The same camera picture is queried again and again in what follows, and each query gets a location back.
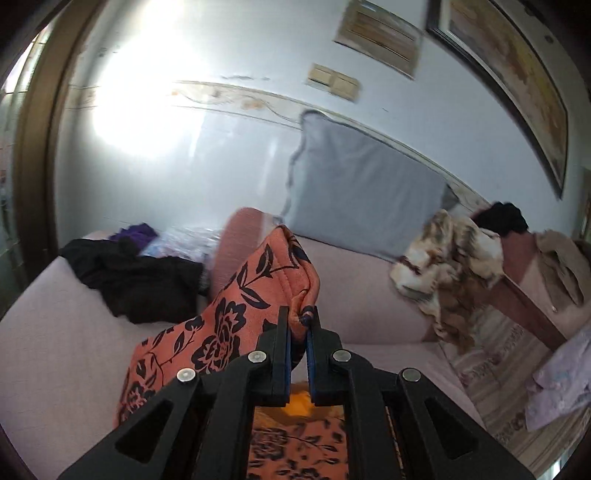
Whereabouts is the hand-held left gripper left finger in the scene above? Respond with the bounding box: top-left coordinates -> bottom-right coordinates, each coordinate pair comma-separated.
58,307 -> 293,480

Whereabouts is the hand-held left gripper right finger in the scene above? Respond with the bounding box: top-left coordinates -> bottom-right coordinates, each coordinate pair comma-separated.
305,306 -> 536,480

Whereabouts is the orange black floral cloth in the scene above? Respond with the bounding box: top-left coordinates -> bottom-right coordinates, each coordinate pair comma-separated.
115,225 -> 350,480

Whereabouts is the pink bolster cushion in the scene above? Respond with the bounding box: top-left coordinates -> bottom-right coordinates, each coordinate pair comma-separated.
208,208 -> 435,345

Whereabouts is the clear printed plastic bag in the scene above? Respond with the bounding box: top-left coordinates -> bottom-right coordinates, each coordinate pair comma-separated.
141,226 -> 223,265

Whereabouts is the brown white patterned garment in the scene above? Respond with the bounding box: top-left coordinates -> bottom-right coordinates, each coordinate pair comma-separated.
389,209 -> 507,354

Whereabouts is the grey pillow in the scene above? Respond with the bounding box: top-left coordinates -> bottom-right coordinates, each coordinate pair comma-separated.
281,111 -> 461,262

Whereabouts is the striped floral mattress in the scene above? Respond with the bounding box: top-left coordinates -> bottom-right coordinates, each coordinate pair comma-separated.
438,308 -> 574,468

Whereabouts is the purple cloth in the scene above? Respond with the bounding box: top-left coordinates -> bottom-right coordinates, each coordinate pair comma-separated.
108,224 -> 160,253

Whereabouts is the pink quilted bed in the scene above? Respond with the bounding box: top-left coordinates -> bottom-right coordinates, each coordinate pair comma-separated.
0,231 -> 486,480

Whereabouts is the maroon and pink cushion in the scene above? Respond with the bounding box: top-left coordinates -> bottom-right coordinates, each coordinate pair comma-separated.
471,210 -> 591,352

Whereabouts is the small black garment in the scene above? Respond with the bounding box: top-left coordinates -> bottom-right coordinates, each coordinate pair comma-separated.
473,202 -> 530,236

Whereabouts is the lilac cloth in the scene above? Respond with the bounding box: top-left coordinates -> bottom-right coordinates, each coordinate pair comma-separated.
524,323 -> 591,433

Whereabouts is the beige garment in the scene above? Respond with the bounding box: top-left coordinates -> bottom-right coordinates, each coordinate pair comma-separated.
534,229 -> 588,306

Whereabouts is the beige light switch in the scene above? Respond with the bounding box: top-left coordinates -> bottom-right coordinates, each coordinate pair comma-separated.
329,74 -> 361,102
307,64 -> 336,91

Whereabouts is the brown wooden door frame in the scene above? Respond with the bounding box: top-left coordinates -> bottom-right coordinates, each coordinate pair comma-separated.
11,0 -> 117,297

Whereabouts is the paper wall poster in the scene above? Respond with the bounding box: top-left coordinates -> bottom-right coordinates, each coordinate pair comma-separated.
333,0 -> 424,80

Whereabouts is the framed wall picture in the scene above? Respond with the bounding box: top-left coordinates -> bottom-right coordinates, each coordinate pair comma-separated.
425,0 -> 570,200

